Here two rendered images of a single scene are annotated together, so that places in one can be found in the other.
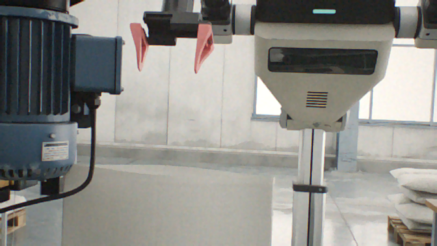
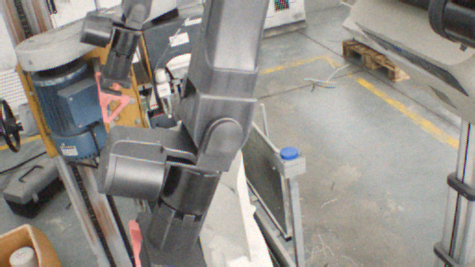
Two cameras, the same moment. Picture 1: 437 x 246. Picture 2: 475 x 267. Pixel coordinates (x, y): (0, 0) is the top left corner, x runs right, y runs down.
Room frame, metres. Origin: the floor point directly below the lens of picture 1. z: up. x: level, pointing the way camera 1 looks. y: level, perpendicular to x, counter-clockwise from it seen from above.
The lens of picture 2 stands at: (0.76, -0.94, 1.70)
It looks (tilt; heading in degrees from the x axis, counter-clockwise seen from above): 29 degrees down; 68
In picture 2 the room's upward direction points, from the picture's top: 9 degrees counter-clockwise
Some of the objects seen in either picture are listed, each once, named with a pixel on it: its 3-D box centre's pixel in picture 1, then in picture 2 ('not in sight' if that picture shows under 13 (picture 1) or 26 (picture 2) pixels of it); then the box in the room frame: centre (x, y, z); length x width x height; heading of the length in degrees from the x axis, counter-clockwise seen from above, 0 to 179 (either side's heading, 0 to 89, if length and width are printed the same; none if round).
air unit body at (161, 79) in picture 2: not in sight; (165, 93); (1.07, 0.35, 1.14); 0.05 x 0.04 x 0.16; 173
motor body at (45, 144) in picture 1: (26, 95); (71, 111); (0.79, 0.30, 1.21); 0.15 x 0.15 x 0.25
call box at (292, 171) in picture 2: not in sight; (289, 162); (1.40, 0.25, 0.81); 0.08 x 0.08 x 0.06; 83
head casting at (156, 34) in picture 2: not in sight; (179, 45); (1.19, 0.52, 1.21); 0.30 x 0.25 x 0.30; 83
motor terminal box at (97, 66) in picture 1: (96, 73); (84, 106); (0.82, 0.20, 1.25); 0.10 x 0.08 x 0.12; 18
